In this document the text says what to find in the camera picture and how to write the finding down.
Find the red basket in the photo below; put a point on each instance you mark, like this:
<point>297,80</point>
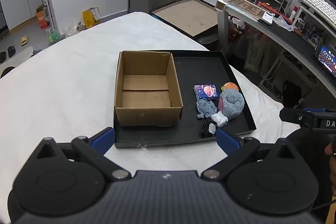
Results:
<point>237,31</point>

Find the brown cardboard box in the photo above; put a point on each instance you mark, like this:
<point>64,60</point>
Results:
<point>147,98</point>

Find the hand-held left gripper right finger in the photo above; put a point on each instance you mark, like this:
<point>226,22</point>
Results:
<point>227,142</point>

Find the grey desk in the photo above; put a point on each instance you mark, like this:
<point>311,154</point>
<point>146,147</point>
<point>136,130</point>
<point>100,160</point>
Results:
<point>286,37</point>

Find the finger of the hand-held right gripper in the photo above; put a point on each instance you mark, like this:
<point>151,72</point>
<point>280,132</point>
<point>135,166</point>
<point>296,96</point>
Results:
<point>296,116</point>

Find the black and white plush toy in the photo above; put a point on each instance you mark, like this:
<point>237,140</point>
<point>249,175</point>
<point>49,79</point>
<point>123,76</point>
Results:
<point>208,129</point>

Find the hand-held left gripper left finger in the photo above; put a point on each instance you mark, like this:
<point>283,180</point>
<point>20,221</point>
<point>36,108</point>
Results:
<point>103,140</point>

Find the white fluffy plush toy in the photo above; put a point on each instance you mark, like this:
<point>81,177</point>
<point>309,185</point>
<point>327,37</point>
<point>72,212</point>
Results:
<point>219,119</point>

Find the grey doll plush toy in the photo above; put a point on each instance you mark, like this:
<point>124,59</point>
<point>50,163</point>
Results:
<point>206,107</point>

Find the person's right hand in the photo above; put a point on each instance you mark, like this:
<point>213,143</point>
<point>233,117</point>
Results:
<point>331,151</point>

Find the yellow box on floor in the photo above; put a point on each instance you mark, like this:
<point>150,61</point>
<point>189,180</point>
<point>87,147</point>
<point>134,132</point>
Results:
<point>91,18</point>

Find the yellow slipper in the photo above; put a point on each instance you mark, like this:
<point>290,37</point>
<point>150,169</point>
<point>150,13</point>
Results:
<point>24,40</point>

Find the grey fluffy plush toy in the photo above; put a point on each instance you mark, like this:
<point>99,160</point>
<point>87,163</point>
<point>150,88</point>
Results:
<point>232,104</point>

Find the white cabinet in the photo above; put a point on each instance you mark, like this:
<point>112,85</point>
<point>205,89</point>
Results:
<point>23,3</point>

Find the black backpack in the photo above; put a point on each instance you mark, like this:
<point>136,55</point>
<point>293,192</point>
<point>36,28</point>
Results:
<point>292,94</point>

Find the lit tablet screen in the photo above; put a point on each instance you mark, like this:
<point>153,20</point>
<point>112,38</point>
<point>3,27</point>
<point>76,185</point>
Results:
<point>327,58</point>

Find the blue tissue pack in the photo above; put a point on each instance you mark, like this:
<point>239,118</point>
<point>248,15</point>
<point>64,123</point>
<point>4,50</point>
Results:
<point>206,92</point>

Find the black framed brown board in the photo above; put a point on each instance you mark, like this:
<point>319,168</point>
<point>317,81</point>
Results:
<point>189,15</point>

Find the beige tote bag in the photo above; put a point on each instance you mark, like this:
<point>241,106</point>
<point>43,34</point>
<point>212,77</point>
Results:
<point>257,52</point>

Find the orange box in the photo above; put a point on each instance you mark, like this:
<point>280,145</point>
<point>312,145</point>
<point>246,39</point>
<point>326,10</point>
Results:
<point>42,19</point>

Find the white keyboard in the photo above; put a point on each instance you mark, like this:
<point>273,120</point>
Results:
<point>319,3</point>

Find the burger plush toy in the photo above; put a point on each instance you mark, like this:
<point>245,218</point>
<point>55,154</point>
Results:
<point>230,86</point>

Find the black shallow tray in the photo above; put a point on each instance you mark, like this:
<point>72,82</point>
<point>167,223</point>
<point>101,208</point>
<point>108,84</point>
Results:
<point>199,69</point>

